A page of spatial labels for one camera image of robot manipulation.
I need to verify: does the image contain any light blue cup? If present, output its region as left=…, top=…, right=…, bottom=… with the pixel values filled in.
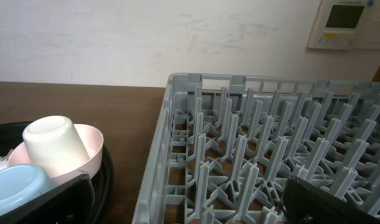
left=0, top=164, right=56, bottom=216

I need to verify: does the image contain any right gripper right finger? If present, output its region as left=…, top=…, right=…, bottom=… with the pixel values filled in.
left=281, top=176, right=380, bottom=224

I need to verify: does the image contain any white cup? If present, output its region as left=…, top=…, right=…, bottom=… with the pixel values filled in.
left=22, top=116, right=90, bottom=177

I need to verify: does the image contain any wall control panel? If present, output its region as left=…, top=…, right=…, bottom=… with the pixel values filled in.
left=307, top=0, right=380, bottom=50

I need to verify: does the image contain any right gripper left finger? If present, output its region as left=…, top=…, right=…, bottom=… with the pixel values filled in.
left=0, top=174, right=95, bottom=224

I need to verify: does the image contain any pink bowl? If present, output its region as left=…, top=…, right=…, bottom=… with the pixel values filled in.
left=8, top=124, right=104, bottom=185

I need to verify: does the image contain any grey dishwasher rack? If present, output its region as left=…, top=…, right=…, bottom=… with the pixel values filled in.
left=132, top=73, right=380, bottom=223

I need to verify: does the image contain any round black tray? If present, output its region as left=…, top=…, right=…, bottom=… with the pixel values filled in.
left=0, top=121, right=113, bottom=224

